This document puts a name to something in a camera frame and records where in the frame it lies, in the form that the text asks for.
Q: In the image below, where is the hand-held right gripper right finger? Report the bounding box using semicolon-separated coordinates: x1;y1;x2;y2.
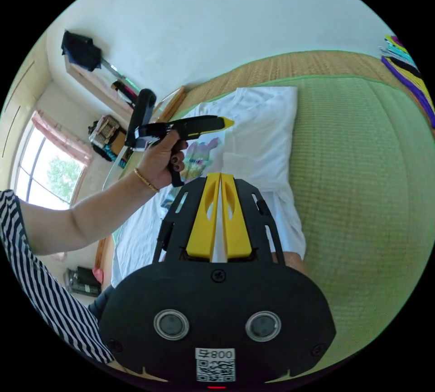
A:
221;173;254;259

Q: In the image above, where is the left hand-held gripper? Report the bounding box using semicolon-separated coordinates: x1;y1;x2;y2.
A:
135;115;236;189

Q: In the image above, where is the bed with green woven mat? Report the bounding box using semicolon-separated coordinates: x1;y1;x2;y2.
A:
98;50;435;384

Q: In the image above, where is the person's body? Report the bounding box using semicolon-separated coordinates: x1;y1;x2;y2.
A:
0;189;117;365

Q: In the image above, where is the white t-shirt with colourful print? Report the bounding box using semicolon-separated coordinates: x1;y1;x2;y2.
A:
111;86;307;288

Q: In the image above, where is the wooden shelf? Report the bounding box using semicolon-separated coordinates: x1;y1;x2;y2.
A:
65;57;144;115

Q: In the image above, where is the black cloth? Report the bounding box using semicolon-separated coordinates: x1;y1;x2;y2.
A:
61;29;102;73

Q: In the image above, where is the pile of clothes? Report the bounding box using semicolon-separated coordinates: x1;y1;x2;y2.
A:
378;34;435;129

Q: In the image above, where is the window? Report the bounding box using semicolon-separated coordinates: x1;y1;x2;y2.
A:
10;122;86;211

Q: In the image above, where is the pink curtain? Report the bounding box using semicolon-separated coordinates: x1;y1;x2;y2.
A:
31;109;94;162

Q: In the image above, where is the person's left forearm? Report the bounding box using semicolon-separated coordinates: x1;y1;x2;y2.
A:
19;167;160;257

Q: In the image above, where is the person's left hand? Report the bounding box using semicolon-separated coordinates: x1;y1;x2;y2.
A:
139;129;188;193

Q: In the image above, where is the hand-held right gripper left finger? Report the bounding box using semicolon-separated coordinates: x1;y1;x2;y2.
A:
186;173;222;259

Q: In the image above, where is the dark bag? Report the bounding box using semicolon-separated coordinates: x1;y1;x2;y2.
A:
63;265;103;298

